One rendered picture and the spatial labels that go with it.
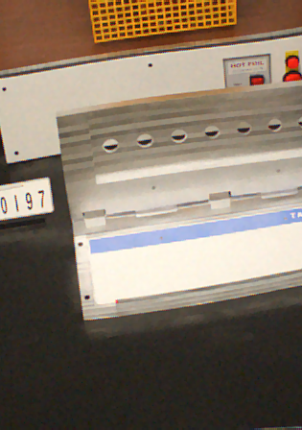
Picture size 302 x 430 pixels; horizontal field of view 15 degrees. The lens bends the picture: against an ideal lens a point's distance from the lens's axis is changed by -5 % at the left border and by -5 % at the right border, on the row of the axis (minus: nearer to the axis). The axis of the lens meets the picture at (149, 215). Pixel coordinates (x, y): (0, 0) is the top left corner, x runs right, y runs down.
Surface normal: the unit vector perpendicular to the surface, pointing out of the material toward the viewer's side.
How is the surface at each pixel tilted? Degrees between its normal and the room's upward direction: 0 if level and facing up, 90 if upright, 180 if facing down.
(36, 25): 0
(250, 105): 76
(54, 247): 0
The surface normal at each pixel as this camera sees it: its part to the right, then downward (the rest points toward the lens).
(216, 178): 0.09, 0.51
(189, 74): 0.11, 0.70
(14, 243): -0.09, -0.70
